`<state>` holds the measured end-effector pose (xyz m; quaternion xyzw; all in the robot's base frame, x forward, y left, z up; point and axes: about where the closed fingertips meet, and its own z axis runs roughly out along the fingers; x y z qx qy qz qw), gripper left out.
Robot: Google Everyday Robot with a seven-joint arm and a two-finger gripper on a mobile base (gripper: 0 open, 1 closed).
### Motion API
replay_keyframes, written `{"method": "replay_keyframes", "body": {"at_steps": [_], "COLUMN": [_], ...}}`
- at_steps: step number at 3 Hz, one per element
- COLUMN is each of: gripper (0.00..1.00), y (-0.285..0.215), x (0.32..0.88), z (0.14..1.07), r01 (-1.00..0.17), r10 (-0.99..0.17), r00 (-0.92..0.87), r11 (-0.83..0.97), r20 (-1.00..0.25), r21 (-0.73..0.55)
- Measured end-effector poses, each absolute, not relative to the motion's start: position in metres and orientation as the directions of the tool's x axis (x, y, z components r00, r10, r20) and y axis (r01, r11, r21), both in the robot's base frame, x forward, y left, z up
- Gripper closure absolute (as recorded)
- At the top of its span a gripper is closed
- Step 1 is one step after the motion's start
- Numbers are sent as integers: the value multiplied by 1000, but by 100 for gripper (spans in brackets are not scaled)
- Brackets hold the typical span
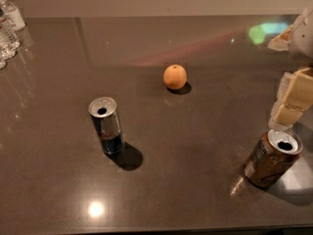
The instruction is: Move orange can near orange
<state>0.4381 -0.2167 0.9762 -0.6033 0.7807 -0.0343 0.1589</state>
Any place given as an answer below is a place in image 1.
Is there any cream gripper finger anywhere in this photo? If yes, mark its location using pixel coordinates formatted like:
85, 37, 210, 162
268, 25, 292, 51
268, 67, 313, 130

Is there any orange fruit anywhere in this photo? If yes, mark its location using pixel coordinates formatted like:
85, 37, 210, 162
163, 65, 187, 90

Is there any clear bottle with white label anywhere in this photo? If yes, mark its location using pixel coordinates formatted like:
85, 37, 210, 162
0, 0, 25, 31

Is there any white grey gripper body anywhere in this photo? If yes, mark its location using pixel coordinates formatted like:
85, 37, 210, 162
289, 3, 313, 67

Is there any clear ribbed water bottle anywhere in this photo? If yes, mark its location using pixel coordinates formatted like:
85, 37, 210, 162
0, 9, 21, 60

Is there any silver blue energy drink can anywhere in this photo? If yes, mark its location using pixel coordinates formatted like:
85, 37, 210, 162
88, 97, 124, 157

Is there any orange brown soda can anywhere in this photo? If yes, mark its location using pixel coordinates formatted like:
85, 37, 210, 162
244, 130, 302, 188

